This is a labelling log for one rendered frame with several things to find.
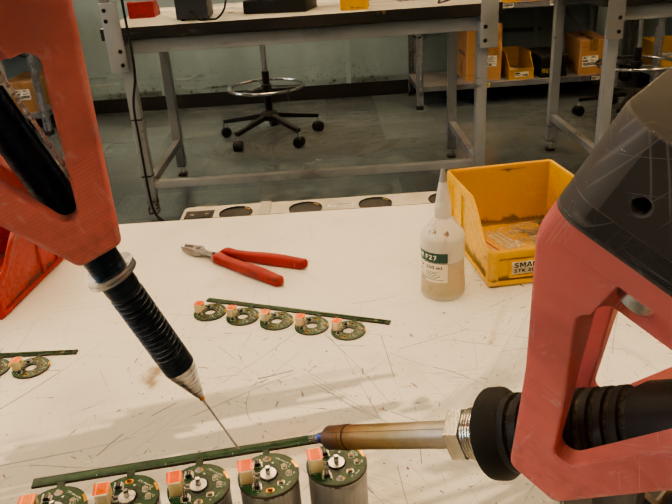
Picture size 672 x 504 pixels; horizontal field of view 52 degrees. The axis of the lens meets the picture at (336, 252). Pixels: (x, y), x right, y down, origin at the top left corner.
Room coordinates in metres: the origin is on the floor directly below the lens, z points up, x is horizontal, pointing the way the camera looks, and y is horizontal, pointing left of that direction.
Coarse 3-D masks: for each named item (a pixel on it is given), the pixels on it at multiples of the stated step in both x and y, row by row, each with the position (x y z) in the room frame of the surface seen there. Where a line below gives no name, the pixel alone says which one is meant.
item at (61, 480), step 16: (224, 448) 0.23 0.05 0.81; (240, 448) 0.23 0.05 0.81; (256, 448) 0.23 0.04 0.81; (272, 448) 0.23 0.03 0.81; (128, 464) 0.23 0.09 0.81; (144, 464) 0.23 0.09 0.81; (160, 464) 0.23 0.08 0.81; (176, 464) 0.23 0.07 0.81; (48, 480) 0.22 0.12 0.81; (64, 480) 0.22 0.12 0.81; (80, 480) 0.22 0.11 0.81
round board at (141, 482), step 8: (120, 480) 0.22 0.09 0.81; (136, 480) 0.22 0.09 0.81; (144, 480) 0.22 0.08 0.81; (152, 480) 0.22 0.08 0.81; (112, 488) 0.21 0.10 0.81; (120, 488) 0.21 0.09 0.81; (128, 488) 0.21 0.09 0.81; (136, 488) 0.21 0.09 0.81; (144, 488) 0.21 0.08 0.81; (152, 488) 0.21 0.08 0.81; (144, 496) 0.21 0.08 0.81; (152, 496) 0.21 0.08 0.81
